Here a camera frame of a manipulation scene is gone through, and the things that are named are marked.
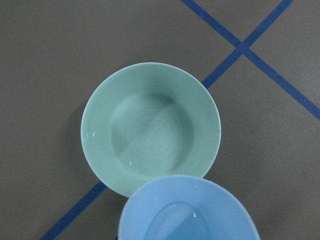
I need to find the mint green bowl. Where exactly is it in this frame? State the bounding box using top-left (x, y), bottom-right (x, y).
top-left (80, 62), bottom-right (222, 197)

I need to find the light blue plastic cup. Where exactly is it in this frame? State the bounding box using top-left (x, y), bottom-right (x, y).
top-left (117, 175), bottom-right (260, 240)

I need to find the brown paper table mat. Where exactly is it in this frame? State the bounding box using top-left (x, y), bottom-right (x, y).
top-left (0, 0), bottom-right (320, 240)

